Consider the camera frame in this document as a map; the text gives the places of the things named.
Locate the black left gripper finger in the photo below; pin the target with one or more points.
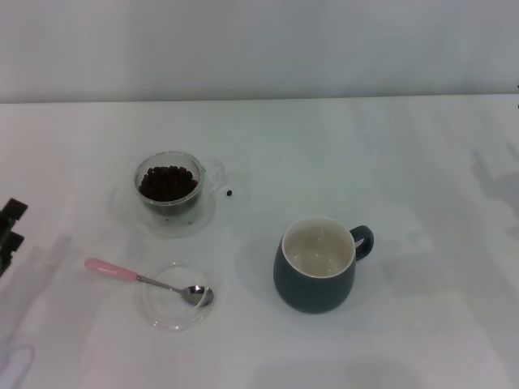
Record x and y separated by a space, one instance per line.
14 208
10 245

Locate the coffee bean pile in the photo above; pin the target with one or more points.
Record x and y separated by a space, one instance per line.
168 184

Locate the small clear glass dish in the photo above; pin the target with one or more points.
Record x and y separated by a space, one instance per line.
170 312

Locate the dark green ceramic mug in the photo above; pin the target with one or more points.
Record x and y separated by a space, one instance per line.
308 291

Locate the double-wall glass cup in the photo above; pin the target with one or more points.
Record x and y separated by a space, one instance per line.
202 178

